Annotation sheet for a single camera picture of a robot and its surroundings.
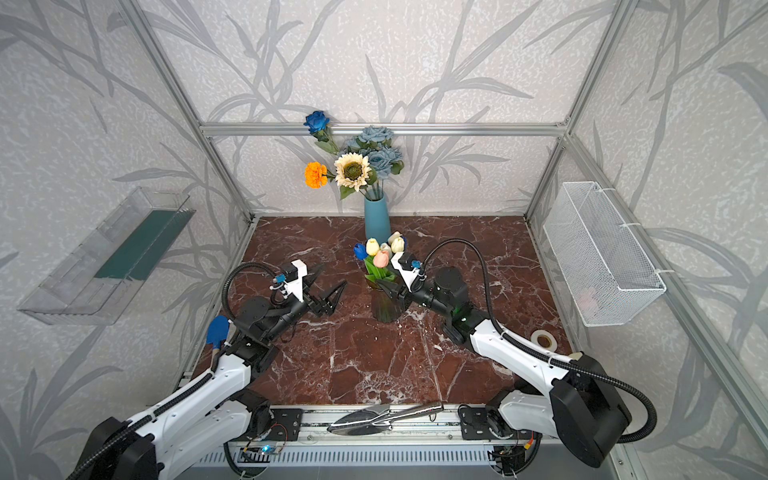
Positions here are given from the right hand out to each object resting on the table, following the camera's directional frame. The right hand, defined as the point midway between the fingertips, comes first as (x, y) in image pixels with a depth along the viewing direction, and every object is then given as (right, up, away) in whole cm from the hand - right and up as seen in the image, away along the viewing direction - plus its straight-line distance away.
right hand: (385, 263), depth 74 cm
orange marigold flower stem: (-19, +24, +7) cm, 32 cm away
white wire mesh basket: (+47, -1, -12) cm, 48 cm away
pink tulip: (-1, +1, -4) cm, 5 cm away
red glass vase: (-1, -14, +13) cm, 19 cm away
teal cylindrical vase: (-5, +13, +27) cm, 31 cm away
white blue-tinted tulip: (0, +4, -1) cm, 4 cm away
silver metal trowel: (-2, -40, +2) cm, 40 cm away
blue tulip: (-6, +3, -2) cm, 7 cm away
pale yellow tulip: (+3, +5, -1) cm, 6 cm away
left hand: (-11, -1, -1) cm, 12 cm away
